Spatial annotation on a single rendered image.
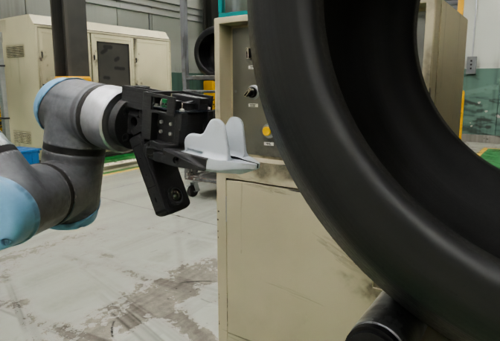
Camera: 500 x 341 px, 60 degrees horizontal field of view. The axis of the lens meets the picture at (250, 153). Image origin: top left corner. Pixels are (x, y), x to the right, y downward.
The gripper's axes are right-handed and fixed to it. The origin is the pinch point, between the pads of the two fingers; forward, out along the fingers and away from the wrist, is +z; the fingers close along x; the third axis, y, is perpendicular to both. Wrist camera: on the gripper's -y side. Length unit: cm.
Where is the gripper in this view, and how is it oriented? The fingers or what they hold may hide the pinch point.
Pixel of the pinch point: (247, 170)
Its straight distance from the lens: 48.9
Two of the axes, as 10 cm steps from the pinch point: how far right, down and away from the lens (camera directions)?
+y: 1.0, -9.7, -2.2
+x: 5.6, -1.3, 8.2
